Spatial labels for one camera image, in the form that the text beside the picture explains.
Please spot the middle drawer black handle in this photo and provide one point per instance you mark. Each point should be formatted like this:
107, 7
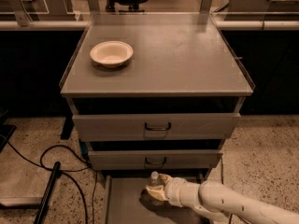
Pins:
153, 161

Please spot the top drawer black handle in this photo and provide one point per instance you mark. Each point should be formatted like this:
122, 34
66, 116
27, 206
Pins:
158, 128

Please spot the drawer black handle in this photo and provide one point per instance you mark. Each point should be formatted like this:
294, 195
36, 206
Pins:
158, 128
153, 161

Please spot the top grey drawer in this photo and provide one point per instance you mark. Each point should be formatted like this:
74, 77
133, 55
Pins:
130, 127

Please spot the middle grey drawer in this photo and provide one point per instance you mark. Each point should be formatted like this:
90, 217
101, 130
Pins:
135, 160

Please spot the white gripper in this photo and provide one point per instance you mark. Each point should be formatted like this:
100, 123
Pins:
173, 190

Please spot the bottom grey open drawer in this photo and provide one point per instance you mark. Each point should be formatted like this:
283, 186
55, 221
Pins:
127, 202

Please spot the white paper bowl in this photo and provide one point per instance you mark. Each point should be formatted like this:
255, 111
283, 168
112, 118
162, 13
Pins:
111, 54

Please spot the white horizontal rail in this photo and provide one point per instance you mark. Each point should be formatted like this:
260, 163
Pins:
222, 25

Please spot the grey drawer cabinet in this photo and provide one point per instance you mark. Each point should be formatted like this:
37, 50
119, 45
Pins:
181, 64

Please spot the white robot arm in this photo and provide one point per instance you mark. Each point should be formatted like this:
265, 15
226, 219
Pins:
215, 201

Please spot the black bar on floor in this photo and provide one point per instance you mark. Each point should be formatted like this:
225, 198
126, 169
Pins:
43, 207

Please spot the clear plastic water bottle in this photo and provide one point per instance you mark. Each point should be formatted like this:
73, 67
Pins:
154, 179

